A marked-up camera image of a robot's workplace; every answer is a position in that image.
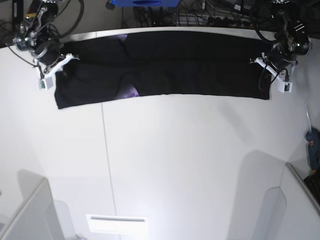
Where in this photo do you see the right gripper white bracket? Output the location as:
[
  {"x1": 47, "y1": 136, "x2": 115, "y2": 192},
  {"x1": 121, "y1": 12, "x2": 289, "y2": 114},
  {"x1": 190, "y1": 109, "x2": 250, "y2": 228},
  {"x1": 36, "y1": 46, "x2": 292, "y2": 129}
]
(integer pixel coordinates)
[{"x1": 33, "y1": 53, "x2": 80, "y2": 80}]

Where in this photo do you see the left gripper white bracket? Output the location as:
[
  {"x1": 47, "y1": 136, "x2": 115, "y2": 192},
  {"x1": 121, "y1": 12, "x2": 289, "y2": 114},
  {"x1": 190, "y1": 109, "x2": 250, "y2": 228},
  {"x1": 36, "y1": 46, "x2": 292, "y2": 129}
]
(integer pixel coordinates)
[{"x1": 249, "y1": 57, "x2": 298, "y2": 82}]

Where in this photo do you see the black T-shirt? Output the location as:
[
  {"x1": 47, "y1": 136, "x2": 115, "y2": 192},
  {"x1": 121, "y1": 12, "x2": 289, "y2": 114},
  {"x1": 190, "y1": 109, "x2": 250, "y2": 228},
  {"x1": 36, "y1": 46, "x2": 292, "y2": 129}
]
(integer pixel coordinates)
[{"x1": 54, "y1": 31, "x2": 270, "y2": 109}]

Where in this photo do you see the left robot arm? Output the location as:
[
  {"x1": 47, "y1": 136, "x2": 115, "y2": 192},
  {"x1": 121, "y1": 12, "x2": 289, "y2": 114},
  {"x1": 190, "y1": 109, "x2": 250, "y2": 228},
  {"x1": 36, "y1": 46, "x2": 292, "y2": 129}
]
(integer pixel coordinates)
[{"x1": 249, "y1": 0, "x2": 311, "y2": 83}]

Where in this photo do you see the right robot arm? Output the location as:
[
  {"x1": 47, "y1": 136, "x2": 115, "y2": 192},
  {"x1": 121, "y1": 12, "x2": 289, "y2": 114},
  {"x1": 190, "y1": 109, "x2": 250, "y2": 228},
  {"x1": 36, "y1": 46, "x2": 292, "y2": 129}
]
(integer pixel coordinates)
[{"x1": 12, "y1": 0, "x2": 85, "y2": 81}]

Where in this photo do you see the blue glue gun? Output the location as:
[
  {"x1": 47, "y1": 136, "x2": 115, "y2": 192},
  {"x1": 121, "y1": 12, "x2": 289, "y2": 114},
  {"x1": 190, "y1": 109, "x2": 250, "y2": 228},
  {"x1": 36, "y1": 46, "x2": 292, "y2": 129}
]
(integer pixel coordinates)
[{"x1": 304, "y1": 104, "x2": 320, "y2": 173}]

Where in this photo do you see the blue box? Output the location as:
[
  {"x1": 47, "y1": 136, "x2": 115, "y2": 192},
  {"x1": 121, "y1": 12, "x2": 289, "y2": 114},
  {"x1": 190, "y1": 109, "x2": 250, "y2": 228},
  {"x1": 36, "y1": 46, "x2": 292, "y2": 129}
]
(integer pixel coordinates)
[{"x1": 110, "y1": 0, "x2": 180, "y2": 7}]

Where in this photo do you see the black keyboard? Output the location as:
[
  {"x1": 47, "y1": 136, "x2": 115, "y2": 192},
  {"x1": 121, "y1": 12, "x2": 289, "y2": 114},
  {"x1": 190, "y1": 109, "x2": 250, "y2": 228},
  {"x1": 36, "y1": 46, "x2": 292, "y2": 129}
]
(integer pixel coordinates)
[{"x1": 303, "y1": 171, "x2": 320, "y2": 204}]

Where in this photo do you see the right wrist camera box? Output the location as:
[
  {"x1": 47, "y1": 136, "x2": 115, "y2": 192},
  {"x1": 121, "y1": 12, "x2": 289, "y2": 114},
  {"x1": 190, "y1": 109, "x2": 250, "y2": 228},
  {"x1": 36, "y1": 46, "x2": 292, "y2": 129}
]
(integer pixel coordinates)
[{"x1": 37, "y1": 77, "x2": 54, "y2": 90}]

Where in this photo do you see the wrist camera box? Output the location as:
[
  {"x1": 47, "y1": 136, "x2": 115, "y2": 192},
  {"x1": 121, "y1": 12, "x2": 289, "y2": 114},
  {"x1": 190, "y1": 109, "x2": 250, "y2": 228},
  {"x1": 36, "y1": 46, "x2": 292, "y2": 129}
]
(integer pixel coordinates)
[
  {"x1": 276, "y1": 80, "x2": 293, "y2": 93},
  {"x1": 37, "y1": 77, "x2": 54, "y2": 90}
]

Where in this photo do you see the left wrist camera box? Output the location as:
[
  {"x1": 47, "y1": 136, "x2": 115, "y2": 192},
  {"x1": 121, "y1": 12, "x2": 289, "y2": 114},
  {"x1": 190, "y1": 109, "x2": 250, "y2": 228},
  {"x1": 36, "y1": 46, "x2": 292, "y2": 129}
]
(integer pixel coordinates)
[{"x1": 276, "y1": 80, "x2": 293, "y2": 93}]

